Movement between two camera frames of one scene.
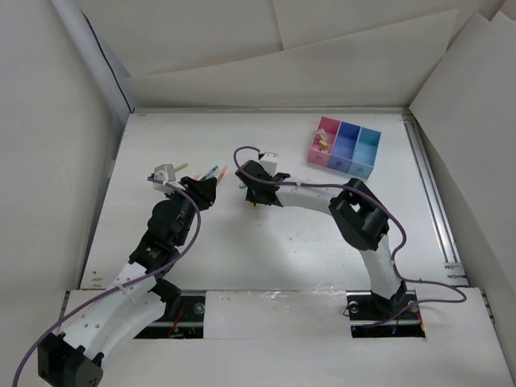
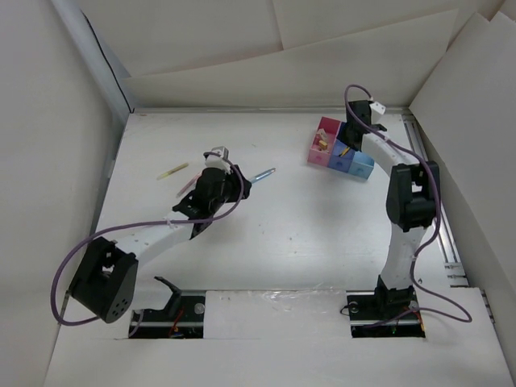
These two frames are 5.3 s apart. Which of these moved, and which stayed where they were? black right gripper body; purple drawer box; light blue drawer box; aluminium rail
Moved: black right gripper body
Stayed: light blue drawer box; purple drawer box; aluminium rail
